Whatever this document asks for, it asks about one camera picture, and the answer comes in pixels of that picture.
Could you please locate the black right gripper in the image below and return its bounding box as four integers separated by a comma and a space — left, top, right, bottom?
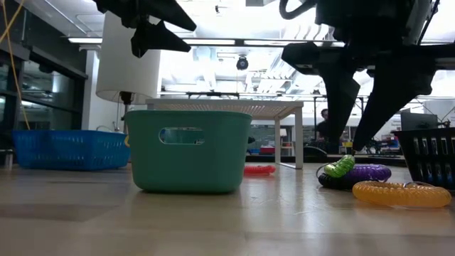
280, 0, 455, 152

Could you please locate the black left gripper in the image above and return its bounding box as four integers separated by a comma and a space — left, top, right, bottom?
94, 0, 198, 59

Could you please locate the person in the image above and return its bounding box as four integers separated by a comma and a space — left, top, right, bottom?
316, 108, 336, 144

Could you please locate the dark computer monitor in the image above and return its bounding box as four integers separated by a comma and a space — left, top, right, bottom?
400, 111, 439, 132

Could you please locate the white cylindrical lamp shade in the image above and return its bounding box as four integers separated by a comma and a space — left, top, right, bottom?
95, 12, 162, 105

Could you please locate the purple spiral wrist coil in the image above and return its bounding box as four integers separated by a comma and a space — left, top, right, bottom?
343, 164, 392, 183

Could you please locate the black plastic basket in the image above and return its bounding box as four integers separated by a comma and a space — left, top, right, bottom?
392, 127, 455, 191

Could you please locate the black spiral wrist coil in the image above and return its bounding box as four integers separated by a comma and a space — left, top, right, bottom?
317, 172, 357, 191

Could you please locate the white perforated metal shelf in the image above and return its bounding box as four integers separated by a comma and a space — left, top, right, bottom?
145, 98, 305, 170

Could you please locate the amber spiral wrist coil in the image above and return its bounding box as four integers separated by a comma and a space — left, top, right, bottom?
352, 180, 453, 208

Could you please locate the red-orange spiral wrist coil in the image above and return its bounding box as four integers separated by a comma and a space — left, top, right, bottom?
243, 164, 277, 176

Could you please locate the teal plastic bin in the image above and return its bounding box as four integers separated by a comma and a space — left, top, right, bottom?
124, 110, 253, 194

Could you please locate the blue plastic basket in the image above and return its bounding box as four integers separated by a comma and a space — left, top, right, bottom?
11, 129, 131, 171

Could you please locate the black overhead camera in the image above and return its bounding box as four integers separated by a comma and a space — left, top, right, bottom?
235, 55, 250, 71

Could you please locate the yellow extension cable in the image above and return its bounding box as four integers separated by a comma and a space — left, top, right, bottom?
0, 0, 31, 131

